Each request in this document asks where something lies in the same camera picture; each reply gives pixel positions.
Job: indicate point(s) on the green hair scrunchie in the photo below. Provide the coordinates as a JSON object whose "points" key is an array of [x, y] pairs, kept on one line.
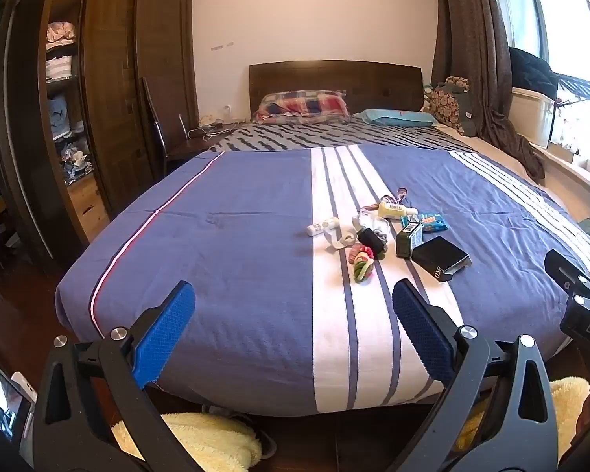
{"points": [[362, 270]]}

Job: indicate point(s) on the pink hair scrunchie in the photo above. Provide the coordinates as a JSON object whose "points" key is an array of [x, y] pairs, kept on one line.
{"points": [[361, 253]]}

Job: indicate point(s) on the dark wooden headboard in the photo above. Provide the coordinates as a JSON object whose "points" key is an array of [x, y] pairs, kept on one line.
{"points": [[324, 76]]}

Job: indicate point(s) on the blue wet wipes packet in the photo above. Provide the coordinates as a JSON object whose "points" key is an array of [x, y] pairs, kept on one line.
{"points": [[431, 222]]}

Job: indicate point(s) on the black box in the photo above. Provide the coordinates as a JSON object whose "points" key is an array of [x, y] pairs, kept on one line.
{"points": [[440, 258]]}

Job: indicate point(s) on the white wall outlet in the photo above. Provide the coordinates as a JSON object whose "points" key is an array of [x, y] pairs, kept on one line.
{"points": [[226, 109]]}

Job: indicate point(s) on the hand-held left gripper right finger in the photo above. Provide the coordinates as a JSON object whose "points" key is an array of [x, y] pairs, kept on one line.
{"points": [[420, 329]]}

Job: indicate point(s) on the yellow bottle with white cap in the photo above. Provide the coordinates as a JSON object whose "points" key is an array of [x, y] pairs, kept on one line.
{"points": [[393, 210]]}

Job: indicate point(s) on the blue white striped blanket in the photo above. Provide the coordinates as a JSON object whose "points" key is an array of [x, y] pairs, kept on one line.
{"points": [[226, 265]]}

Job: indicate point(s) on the yellow fluffy slipper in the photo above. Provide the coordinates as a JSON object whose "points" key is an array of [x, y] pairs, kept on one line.
{"points": [[201, 437], [568, 403]]}

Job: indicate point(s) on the dark wooden wardrobe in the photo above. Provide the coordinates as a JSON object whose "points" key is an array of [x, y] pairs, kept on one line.
{"points": [[113, 108]]}

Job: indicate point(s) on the purple striped ribbon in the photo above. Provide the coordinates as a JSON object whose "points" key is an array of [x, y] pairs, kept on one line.
{"points": [[391, 196]]}

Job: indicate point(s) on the teal pillow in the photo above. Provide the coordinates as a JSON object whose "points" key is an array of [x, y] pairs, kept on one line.
{"points": [[398, 117]]}

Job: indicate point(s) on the phone with lit screen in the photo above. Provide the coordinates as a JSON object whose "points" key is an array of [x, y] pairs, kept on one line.
{"points": [[2, 403]]}

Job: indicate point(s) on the folded clothes on shelves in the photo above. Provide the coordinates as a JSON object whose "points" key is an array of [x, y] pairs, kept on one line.
{"points": [[64, 98]]}

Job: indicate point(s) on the white crumpled cloth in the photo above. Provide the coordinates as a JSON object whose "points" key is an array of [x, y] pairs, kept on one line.
{"points": [[373, 219]]}

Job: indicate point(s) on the brown curtain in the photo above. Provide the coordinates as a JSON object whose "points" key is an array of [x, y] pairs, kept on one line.
{"points": [[477, 59]]}

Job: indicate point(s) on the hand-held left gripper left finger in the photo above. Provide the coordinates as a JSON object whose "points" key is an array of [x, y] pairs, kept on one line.
{"points": [[164, 329]]}

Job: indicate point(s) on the red blue plaid pillow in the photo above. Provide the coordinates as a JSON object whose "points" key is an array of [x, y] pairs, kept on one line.
{"points": [[302, 105]]}

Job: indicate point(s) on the green box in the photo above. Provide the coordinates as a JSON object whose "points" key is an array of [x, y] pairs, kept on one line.
{"points": [[407, 241]]}

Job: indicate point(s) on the brown patterned plush toy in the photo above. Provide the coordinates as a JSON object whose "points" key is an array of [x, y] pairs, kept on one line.
{"points": [[447, 103]]}

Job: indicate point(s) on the black jacket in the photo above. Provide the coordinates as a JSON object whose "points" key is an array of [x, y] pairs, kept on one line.
{"points": [[528, 71]]}

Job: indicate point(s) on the white tube with yellow cap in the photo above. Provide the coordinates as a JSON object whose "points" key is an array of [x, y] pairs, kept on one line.
{"points": [[320, 227]]}

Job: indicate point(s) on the white storage box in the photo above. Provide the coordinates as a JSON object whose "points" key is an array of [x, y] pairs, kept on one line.
{"points": [[531, 115]]}

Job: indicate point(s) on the dark wooden nightstand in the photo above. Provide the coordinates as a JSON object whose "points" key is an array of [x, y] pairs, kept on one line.
{"points": [[191, 145]]}

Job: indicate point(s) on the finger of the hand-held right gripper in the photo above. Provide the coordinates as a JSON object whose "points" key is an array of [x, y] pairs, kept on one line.
{"points": [[568, 270]]}

